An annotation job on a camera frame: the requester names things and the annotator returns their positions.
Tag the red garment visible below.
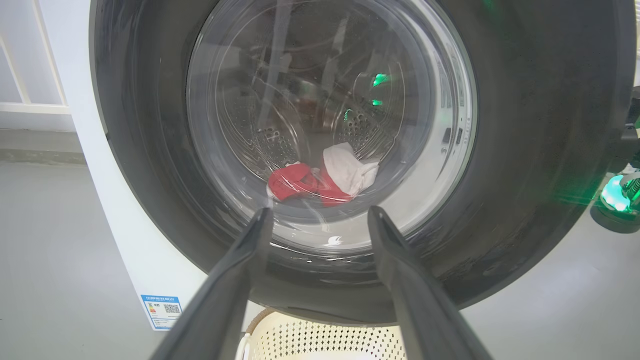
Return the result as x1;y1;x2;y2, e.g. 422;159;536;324
267;161;353;207

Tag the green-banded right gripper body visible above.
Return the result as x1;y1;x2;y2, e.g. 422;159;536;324
590;170;640;234

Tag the white garment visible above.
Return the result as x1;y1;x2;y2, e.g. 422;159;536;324
322;142;381;197

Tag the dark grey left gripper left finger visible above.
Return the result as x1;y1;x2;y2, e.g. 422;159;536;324
150;207;275;360

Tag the blue energy label sticker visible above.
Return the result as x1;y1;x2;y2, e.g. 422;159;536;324
140;294;183;331

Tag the black round glass washer door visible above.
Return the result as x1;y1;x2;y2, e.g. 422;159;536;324
89;0;638;326

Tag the cream perforated laundry basket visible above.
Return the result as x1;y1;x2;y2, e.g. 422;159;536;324
236;307;408;360

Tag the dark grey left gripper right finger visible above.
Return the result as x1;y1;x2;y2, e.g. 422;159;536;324
367;206;493;360

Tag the white window frame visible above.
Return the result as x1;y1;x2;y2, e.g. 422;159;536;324
0;0;72;116

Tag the white front-load washing machine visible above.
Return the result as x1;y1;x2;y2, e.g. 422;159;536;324
39;0;267;332

